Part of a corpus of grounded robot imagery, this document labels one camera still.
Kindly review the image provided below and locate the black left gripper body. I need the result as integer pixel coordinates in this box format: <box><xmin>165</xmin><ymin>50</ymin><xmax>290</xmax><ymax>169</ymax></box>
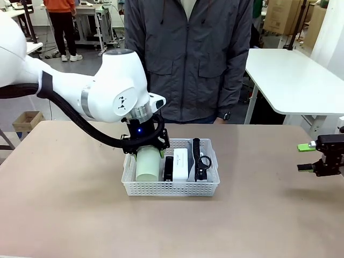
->
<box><xmin>120</xmin><ymin>114</ymin><xmax>171</xmax><ymax>157</ymax></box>

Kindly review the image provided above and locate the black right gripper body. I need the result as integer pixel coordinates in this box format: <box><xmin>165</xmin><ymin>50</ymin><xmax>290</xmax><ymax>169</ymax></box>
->
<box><xmin>312</xmin><ymin>133</ymin><xmax>344</xmax><ymax>177</ymax></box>

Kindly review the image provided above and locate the black stapler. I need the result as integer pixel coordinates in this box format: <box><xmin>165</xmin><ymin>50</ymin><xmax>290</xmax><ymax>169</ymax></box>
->
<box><xmin>163</xmin><ymin>156</ymin><xmax>174</xmax><ymax>182</ymax></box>

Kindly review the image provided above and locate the pale green plastic cup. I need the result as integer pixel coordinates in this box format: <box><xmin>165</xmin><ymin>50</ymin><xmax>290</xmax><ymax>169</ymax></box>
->
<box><xmin>135</xmin><ymin>146</ymin><xmax>161</xmax><ymax>182</ymax></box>

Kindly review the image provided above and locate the white power strip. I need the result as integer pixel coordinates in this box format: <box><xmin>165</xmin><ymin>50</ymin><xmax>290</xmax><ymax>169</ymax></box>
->
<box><xmin>172</xmin><ymin>148</ymin><xmax>189</xmax><ymax>182</ymax></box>

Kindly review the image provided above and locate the grey campus pouch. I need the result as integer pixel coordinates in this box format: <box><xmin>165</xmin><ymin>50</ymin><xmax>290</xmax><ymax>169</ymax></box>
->
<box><xmin>187</xmin><ymin>138</ymin><xmax>213</xmax><ymax>183</ymax></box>

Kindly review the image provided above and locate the white perforated plastic basket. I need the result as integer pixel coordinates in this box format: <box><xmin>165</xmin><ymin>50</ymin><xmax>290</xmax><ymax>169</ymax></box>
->
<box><xmin>121</xmin><ymin>138</ymin><xmax>221</xmax><ymax>198</ymax></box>

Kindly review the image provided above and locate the white desk with rounded corner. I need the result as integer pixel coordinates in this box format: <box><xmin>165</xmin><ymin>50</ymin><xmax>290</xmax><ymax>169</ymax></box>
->
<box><xmin>243</xmin><ymin>48</ymin><xmax>344</xmax><ymax>125</ymax></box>

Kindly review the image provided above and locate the person in grey jacket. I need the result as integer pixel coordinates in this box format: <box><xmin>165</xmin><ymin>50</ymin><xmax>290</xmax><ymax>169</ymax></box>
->
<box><xmin>124</xmin><ymin>0</ymin><xmax>254</xmax><ymax>125</ymax></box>

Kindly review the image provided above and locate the black metal stand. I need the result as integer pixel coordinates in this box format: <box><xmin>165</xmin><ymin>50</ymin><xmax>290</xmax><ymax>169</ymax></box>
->
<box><xmin>285</xmin><ymin>0</ymin><xmax>307</xmax><ymax>51</ymax></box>

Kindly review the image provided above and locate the small open cardboard box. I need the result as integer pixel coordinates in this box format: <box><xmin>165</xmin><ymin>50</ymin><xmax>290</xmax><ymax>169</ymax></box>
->
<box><xmin>11</xmin><ymin>111</ymin><xmax>45</xmax><ymax>133</ymax></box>

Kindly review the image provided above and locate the tall brown cardboard box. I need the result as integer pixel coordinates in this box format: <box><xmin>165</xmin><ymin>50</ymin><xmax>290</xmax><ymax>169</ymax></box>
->
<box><xmin>305</xmin><ymin>4</ymin><xmax>327</xmax><ymax>51</ymax></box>

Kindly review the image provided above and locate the black office chair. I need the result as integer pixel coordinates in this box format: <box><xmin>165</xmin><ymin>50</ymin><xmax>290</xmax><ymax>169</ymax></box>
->
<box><xmin>250</xmin><ymin>23</ymin><xmax>261</xmax><ymax>49</ymax></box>

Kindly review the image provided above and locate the grey equipment workbench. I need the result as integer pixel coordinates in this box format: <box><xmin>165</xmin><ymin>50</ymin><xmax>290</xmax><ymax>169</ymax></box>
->
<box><xmin>72</xmin><ymin>2</ymin><xmax>126</xmax><ymax>57</ymax></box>

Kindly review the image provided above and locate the large brown cardboard box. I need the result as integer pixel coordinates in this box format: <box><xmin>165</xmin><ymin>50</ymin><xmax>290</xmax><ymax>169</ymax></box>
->
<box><xmin>262</xmin><ymin>0</ymin><xmax>318</xmax><ymax>36</ymax></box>

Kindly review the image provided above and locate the person in orange top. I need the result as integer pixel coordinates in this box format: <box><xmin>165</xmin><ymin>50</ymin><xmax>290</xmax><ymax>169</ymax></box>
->
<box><xmin>42</xmin><ymin>0</ymin><xmax>84</xmax><ymax>62</ymax></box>

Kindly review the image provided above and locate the person in green top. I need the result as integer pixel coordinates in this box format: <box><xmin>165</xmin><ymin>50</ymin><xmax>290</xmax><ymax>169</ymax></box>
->
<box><xmin>252</xmin><ymin>0</ymin><xmax>266</xmax><ymax>19</ymax></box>

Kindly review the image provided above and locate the black left arm cable sleeve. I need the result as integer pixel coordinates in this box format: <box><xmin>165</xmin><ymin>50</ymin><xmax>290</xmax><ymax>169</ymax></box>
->
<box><xmin>0</xmin><ymin>82</ymin><xmax>165</xmax><ymax>156</ymax></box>

